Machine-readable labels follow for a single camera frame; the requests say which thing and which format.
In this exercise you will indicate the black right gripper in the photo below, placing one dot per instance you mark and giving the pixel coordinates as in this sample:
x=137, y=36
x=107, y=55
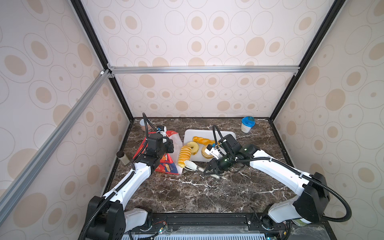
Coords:
x=214, y=168

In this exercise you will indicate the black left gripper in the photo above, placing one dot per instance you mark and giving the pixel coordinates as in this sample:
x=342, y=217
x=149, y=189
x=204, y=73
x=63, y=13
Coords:
x=170, y=149

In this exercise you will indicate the brown round fake bun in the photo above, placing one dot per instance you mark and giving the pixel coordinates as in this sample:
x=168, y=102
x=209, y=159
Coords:
x=206, y=155

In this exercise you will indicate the red paper gift bag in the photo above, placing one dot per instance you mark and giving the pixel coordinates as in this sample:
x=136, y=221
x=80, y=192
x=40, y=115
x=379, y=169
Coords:
x=168, y=164

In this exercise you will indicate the yellow spiral fake bread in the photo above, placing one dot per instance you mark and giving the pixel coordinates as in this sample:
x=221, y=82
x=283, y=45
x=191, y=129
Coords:
x=184, y=155

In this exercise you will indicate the yellow twisted fake bread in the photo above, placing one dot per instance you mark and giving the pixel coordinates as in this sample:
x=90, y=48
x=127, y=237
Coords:
x=203, y=141

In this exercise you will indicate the yellow ring fake bread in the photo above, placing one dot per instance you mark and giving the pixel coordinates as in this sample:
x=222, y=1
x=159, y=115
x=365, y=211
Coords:
x=194, y=147

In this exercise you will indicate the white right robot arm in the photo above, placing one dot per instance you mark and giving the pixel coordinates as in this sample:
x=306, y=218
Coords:
x=312, y=194

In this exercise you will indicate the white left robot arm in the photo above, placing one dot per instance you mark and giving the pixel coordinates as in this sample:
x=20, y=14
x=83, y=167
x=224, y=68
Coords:
x=106, y=218

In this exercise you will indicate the glass jar black lid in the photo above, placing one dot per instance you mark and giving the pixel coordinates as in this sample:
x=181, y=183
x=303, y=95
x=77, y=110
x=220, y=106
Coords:
x=123, y=158

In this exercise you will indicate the white cup blue lid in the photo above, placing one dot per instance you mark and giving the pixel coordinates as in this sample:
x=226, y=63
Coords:
x=247, y=124

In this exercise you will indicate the white tape roll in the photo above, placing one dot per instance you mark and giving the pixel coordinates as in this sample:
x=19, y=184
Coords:
x=301, y=222

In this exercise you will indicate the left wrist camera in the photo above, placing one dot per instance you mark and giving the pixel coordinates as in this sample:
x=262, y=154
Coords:
x=162, y=134

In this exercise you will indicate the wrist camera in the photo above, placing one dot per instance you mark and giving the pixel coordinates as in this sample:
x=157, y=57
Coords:
x=214, y=151
x=162, y=134

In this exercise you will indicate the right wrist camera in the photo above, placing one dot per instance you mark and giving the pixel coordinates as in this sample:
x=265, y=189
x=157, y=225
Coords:
x=214, y=151

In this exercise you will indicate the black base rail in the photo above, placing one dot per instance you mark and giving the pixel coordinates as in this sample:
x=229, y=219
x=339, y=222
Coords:
x=225, y=226

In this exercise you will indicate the silver aluminium rail back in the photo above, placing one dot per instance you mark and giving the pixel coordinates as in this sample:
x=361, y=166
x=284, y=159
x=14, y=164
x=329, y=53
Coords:
x=202, y=70

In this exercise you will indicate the silver aluminium rail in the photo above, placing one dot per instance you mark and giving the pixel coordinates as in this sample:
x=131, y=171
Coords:
x=202, y=70
x=20, y=185

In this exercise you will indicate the black corner frame post left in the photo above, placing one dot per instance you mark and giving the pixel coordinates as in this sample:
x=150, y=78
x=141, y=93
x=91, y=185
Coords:
x=96, y=44

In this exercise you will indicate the black corner frame post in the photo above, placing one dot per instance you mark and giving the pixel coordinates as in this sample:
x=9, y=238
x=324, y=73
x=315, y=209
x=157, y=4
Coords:
x=96, y=44
x=324, y=28

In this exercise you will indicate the silver aluminium rail left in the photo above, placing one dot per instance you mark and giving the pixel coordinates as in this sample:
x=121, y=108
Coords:
x=20, y=185

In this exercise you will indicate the black corner frame post right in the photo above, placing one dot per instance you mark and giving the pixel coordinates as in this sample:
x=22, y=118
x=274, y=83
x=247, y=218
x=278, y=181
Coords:
x=324, y=28

